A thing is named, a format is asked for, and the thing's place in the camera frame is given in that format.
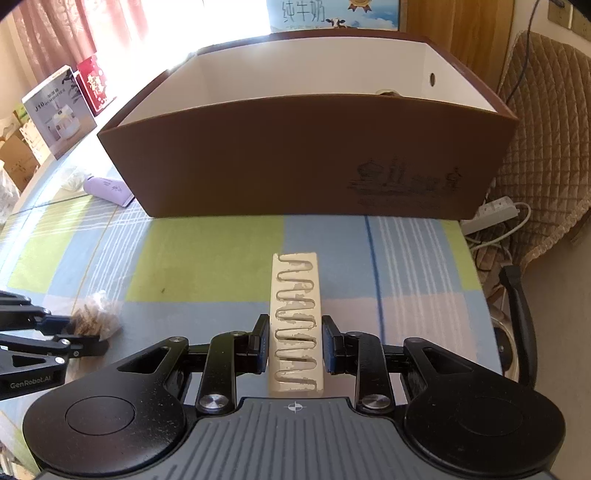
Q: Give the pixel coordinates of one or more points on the purple tube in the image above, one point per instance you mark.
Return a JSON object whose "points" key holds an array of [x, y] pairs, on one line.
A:
{"points": [[114, 191]]}

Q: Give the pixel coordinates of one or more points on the brown cardboard carton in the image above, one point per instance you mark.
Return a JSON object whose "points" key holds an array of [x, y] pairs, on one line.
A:
{"points": [[19, 161]]}

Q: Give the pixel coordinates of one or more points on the pink curtain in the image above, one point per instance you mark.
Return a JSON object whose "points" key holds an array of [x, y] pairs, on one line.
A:
{"points": [[53, 34]]}

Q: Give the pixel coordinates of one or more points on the black chair armrest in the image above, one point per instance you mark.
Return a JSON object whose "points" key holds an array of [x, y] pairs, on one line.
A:
{"points": [[515, 332]]}

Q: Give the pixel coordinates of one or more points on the brown cardboard storage box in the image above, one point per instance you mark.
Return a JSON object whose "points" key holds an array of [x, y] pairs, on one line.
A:
{"points": [[327, 122]]}

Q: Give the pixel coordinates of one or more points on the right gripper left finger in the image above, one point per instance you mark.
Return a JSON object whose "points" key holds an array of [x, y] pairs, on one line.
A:
{"points": [[228, 356]]}

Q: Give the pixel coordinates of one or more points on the checkered tablecloth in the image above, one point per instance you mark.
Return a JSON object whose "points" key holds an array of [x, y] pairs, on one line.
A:
{"points": [[198, 277]]}

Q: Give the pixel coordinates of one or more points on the cream zigzag holder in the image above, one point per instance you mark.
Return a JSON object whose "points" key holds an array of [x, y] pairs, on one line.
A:
{"points": [[296, 367]]}

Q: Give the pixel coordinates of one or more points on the white power strip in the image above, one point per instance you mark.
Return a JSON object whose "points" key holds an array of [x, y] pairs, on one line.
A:
{"points": [[490, 214]]}

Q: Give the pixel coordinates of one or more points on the clear snack packet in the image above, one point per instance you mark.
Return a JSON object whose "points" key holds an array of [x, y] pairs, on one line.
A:
{"points": [[97, 315]]}

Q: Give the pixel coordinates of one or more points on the red gift bag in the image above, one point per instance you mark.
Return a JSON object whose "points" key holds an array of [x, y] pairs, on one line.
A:
{"points": [[93, 83]]}

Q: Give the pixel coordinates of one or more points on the white cutout cardboard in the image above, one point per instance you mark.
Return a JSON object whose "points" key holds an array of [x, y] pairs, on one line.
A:
{"points": [[35, 141]]}

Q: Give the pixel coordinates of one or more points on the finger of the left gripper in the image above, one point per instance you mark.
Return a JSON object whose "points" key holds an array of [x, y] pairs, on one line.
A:
{"points": [[83, 345], [51, 325]]}

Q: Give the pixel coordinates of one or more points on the wall socket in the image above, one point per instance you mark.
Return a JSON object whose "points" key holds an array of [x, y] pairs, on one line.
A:
{"points": [[560, 12], [580, 25]]}

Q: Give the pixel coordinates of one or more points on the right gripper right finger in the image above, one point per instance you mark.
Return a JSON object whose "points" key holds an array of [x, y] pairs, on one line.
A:
{"points": [[360, 355]]}

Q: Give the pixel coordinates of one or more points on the white appliance box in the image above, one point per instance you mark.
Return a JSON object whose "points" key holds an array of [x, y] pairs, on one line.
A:
{"points": [[59, 111]]}

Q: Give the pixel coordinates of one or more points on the brown quilted chair cover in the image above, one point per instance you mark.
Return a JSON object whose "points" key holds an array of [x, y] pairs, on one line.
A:
{"points": [[547, 165]]}

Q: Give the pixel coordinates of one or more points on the blue milk carton box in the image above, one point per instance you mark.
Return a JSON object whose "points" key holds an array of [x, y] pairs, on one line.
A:
{"points": [[317, 14]]}

